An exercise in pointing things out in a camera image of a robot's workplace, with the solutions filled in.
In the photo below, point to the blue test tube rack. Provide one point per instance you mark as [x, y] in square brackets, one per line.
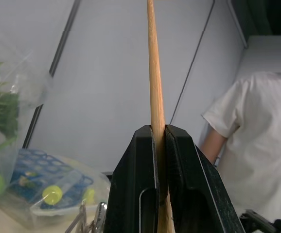
[45, 162]

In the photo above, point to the clear plastic bag around plant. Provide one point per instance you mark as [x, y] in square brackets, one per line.
[31, 80]

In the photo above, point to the silver metal cutlery piece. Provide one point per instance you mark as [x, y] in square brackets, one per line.
[99, 216]

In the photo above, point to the green plant in white pot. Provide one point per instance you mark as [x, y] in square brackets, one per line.
[2, 109]

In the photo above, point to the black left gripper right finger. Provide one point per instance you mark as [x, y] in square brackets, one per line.
[194, 189]

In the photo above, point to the clear plastic bag around rack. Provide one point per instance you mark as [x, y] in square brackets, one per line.
[99, 179]

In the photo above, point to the clear tube with yellow cap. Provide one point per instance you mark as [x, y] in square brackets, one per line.
[89, 195]
[51, 194]

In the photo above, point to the person in white t-shirt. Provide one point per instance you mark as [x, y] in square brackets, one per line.
[257, 121]

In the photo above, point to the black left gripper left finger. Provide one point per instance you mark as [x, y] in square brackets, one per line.
[133, 182]

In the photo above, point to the wooden chopstick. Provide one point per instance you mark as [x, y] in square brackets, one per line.
[156, 72]

